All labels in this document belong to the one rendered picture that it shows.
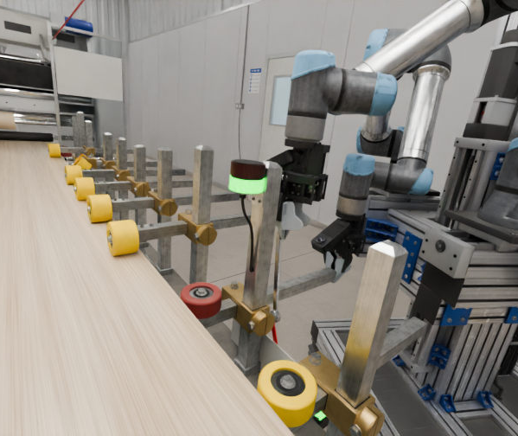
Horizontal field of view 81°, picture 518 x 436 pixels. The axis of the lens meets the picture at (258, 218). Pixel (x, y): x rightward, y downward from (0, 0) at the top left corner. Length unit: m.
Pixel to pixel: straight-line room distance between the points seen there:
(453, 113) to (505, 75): 2.00
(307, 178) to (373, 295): 0.26
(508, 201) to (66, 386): 1.00
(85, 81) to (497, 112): 2.69
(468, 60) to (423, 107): 2.33
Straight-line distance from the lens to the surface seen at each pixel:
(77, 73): 2.97
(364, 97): 0.61
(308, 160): 0.60
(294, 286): 0.77
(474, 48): 3.31
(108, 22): 9.80
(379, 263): 0.41
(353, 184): 0.80
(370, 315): 0.44
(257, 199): 0.56
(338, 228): 0.82
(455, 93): 3.27
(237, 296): 0.68
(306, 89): 0.58
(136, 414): 0.44
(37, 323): 0.61
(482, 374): 1.64
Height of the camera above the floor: 1.24
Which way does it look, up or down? 18 degrees down
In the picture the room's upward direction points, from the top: 6 degrees clockwise
